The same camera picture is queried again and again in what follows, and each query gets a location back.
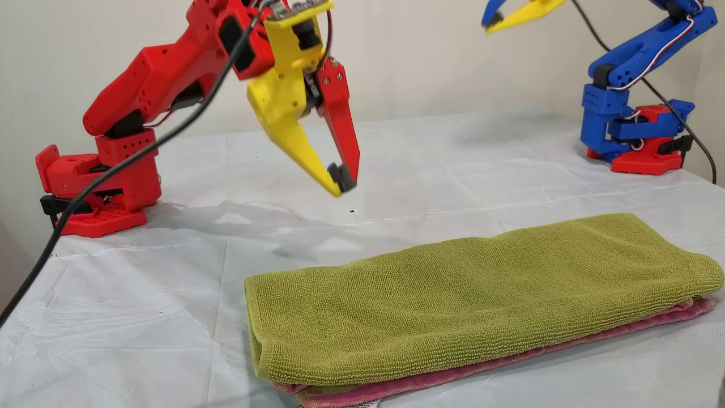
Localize camera board on red arm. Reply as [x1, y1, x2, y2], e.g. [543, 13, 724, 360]
[262, 0, 335, 74]

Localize black camera cable of blue arm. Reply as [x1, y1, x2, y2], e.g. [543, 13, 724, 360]
[569, 0, 718, 185]

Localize green towel with pink borders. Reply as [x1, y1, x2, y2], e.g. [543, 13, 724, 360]
[245, 212, 724, 408]

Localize white tablecloth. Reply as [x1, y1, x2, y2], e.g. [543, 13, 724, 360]
[0, 108, 725, 408]

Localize black camera cable of red arm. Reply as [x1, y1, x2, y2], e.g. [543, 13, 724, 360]
[0, 0, 274, 330]

